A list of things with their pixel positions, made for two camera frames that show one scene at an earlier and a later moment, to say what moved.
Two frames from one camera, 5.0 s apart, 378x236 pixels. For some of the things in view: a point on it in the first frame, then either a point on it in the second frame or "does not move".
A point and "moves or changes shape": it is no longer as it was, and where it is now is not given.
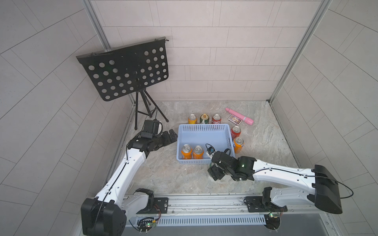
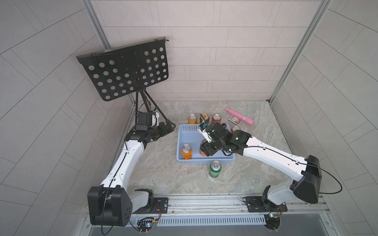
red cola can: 216,119 does not move
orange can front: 198,152 moves or changes shape
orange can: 192,119 does not move
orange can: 186,152 does not move
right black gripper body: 217,171 to 213,144
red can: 236,132 does not move
